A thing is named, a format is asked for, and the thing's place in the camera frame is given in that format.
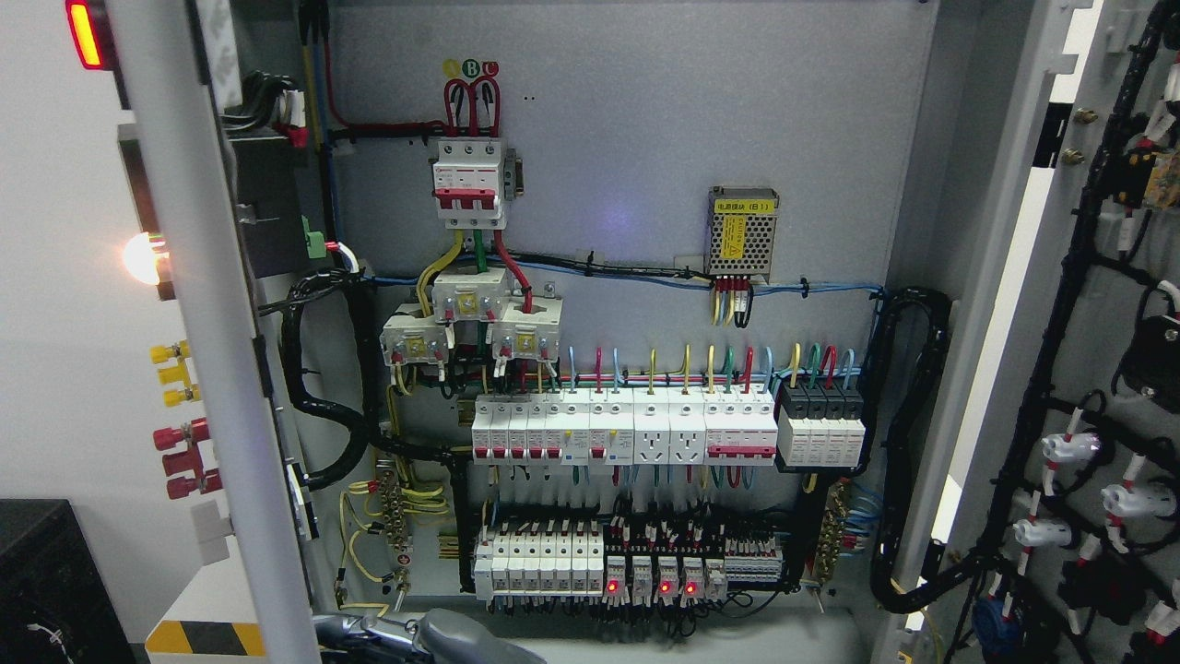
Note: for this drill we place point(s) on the yellow terminal post block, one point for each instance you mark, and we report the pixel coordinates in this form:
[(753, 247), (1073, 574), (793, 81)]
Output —
[(174, 373)]

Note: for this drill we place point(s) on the white current transformer group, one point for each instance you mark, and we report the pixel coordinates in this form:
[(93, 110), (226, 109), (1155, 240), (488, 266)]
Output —
[(468, 306)]

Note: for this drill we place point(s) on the metal mesh power supply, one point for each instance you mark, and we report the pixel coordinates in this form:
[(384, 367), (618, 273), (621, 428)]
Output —
[(741, 231)]

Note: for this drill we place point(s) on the lower white breaker row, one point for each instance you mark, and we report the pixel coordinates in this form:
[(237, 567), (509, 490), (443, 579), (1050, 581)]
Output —
[(646, 564)]

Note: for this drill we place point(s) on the red terminal post block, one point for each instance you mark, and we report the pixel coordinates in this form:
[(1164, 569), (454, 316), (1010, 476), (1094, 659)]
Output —
[(183, 462)]

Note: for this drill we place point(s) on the white miniature breaker row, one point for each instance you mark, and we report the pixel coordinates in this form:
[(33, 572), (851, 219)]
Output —
[(581, 428)]

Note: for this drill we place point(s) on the red white three-pole breaker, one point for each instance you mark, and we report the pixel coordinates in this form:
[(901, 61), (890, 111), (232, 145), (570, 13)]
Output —
[(740, 429)]

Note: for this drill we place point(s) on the black box at left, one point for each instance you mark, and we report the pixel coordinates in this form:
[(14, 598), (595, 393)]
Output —
[(54, 606)]

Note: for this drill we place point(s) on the red white main breaker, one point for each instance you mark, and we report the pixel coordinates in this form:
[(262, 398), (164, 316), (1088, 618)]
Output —
[(473, 180)]

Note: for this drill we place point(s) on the grey cabinet door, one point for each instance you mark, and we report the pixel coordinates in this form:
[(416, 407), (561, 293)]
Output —
[(167, 79), (1033, 480)]

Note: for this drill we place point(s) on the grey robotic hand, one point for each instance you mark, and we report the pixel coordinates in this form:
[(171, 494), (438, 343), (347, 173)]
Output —
[(438, 636)]

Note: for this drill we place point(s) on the white glowing lamp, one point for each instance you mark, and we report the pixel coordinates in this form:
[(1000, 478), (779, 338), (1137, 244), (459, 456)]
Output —
[(147, 259)]

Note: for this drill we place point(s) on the red indicator lamp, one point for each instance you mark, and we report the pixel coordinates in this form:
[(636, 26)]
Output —
[(90, 29)]

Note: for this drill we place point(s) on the white socket module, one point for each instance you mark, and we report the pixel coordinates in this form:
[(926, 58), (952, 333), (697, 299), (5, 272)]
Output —
[(668, 426)]

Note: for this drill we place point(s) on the white rotary selector switch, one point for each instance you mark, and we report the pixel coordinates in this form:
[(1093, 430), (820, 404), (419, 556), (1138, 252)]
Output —
[(212, 530)]

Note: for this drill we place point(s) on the black surge protector block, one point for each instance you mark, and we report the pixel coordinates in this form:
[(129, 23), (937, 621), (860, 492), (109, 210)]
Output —
[(820, 429)]

